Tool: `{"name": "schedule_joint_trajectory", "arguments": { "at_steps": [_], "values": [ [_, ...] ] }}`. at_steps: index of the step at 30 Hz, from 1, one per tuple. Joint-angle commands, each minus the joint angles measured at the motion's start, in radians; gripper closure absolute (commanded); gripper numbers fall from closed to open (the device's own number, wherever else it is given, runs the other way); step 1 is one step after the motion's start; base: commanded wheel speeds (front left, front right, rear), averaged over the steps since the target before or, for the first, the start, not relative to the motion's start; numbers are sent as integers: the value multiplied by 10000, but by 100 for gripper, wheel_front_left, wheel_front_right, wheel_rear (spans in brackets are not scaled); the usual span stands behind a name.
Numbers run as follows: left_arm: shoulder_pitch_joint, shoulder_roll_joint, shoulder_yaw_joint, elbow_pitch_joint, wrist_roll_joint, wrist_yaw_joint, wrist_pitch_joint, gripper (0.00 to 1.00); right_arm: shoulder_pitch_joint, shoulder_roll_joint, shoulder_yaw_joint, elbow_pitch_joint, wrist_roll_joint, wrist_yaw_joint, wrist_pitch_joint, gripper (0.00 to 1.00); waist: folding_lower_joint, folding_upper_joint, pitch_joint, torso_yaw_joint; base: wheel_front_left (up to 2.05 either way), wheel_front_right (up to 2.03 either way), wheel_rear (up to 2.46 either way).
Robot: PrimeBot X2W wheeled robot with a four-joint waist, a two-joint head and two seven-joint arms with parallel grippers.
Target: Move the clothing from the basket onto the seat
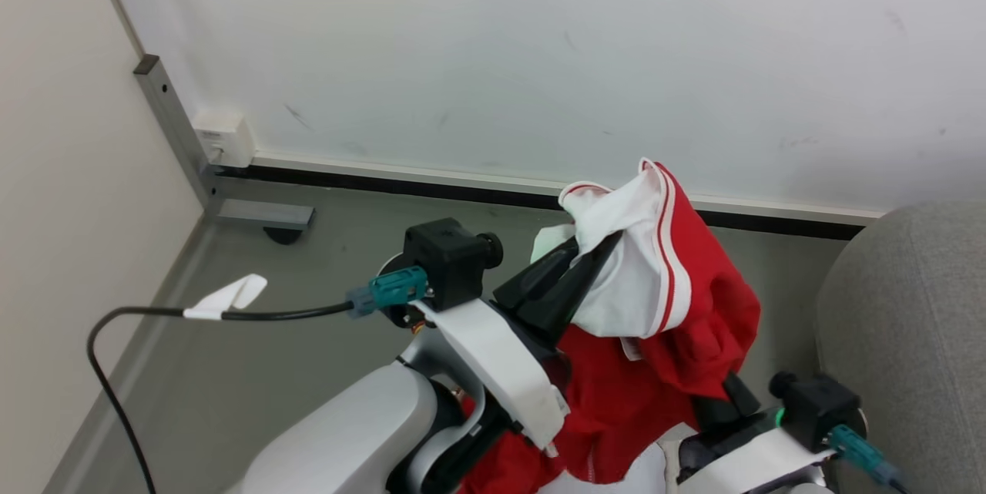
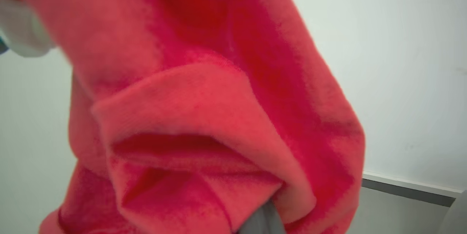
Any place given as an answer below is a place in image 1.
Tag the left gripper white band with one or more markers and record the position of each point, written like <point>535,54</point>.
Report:
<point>501,359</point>

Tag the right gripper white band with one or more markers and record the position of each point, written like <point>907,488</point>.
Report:
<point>739,463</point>

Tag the red and white garment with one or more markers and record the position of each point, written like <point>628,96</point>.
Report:
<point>685,324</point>

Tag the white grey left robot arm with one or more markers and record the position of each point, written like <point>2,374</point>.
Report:
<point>347,432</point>

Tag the white and black baseboard strip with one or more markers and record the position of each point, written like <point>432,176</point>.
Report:
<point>477,186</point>

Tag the grey fabric sofa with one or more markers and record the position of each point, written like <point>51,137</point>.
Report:
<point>909,347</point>

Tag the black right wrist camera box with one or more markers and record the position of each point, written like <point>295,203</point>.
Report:
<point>816,405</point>

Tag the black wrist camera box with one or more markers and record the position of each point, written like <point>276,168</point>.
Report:
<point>447,255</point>
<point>816,405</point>

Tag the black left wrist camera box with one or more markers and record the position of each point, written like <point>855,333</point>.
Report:
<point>447,255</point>

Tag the white wall socket box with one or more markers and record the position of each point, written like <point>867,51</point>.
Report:
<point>225,141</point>

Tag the grey metal frame leg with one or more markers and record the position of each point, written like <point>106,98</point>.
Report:
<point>181,147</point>

